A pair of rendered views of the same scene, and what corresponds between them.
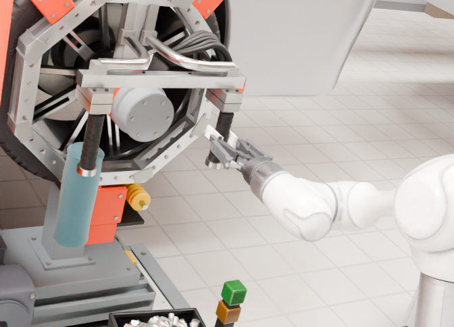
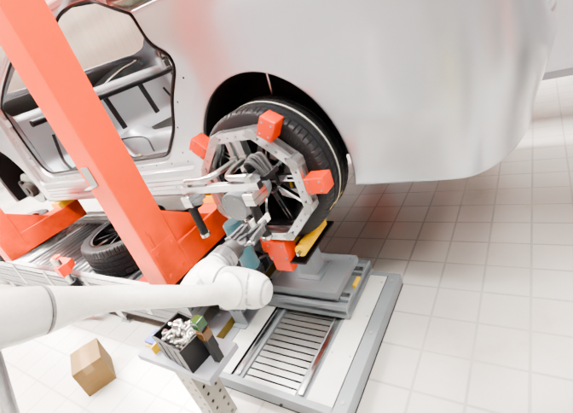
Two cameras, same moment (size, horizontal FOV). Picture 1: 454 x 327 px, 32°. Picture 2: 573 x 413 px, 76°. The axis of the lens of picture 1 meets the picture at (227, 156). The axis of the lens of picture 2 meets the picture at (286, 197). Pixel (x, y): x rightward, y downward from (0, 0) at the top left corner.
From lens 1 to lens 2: 2.01 m
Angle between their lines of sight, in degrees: 68
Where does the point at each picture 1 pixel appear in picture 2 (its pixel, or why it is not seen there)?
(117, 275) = (322, 290)
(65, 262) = (305, 276)
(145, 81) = (205, 189)
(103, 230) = (283, 264)
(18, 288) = not seen: hidden behind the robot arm
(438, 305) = not seen: outside the picture
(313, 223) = not seen: hidden behind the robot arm
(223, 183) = (544, 235)
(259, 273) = (489, 319)
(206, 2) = (263, 132)
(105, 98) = (186, 200)
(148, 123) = (234, 211)
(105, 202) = (275, 248)
